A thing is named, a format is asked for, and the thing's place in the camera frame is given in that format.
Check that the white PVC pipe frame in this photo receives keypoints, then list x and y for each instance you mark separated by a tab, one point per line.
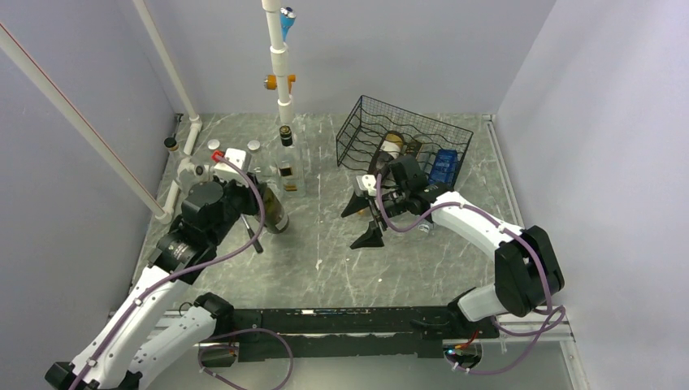
163	213

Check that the clear bottle silver cap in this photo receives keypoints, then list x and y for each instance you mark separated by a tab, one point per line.
213	146

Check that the dark gold-foil wine bottle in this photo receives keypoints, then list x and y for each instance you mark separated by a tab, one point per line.
388	149

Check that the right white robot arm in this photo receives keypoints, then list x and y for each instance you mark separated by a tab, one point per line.
526	270

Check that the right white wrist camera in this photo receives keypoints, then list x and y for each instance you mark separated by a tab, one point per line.
365	186

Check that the dark green wine bottle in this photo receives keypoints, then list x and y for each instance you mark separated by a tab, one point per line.
276	218

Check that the blue pipe clip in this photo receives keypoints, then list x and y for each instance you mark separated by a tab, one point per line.
287	20

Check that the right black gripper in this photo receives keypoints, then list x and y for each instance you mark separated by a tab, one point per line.
371	238

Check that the black handled metal tool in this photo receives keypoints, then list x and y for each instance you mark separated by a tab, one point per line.
258	248

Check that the blue square glass bottle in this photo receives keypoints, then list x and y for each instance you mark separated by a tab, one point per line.
441	166

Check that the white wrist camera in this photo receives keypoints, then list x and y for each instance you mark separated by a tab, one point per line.
365	186
231	164

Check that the aluminium frame rail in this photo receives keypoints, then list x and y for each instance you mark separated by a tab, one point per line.
461	356

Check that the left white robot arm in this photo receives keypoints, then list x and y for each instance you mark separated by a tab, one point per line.
124	355

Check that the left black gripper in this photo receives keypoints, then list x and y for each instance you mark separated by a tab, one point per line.
251	206

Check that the black wire wine rack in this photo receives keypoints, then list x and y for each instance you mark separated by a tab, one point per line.
371	118

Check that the clear bottle dark label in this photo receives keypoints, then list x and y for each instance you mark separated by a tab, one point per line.
261	164

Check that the clear slim bottle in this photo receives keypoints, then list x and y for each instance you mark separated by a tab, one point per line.
414	150

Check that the clear square bottle black cap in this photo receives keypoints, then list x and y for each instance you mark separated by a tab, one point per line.
290	163

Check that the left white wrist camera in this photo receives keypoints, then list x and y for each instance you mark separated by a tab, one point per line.
231	164

